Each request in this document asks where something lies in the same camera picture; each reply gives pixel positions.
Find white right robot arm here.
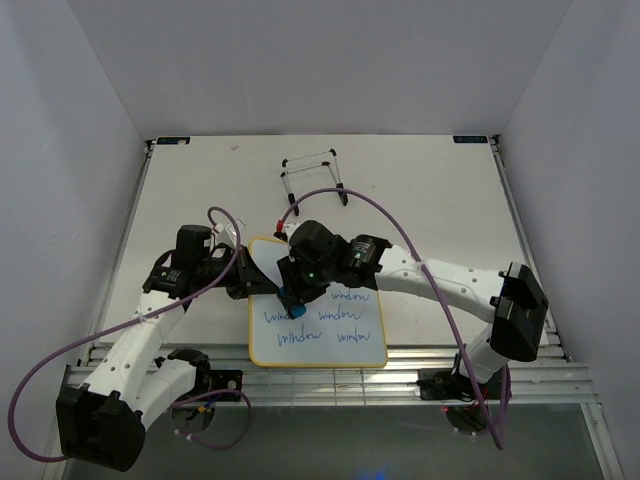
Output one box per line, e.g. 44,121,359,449
274,220,549,399

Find blue bone-shaped eraser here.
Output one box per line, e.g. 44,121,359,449
277,287,307,319

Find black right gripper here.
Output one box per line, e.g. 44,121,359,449
277,252,335,308

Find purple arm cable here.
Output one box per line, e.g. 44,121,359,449
8,205,256,462
279,187,512,451

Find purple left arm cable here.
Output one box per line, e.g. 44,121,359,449
8,205,256,462

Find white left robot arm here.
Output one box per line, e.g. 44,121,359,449
56,223,278,472

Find black wire whiteboard stand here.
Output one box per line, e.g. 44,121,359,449
280,148,349,216

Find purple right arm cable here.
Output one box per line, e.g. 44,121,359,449
279,187,512,451

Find yellow framed whiteboard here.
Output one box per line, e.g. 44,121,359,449
247,236,390,370

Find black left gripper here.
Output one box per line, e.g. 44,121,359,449
199,245,279,299

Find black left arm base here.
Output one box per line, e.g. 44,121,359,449
196,369,243,403

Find aluminium table frame rail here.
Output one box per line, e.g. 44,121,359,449
57,134,596,409

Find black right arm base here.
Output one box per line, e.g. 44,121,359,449
416,369,484,402

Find blue label sticker left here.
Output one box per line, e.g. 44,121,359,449
156,136,191,146

